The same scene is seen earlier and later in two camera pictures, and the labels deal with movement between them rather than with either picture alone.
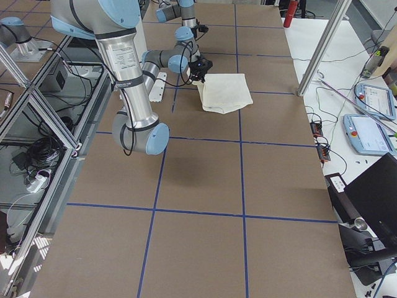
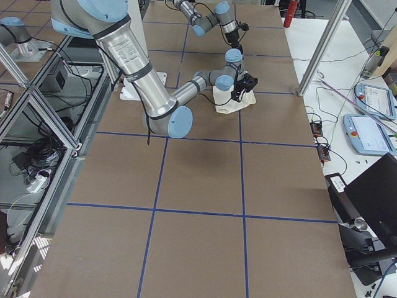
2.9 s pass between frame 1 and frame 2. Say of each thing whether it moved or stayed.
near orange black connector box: stayed
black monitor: stayed
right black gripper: moved
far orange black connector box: stayed
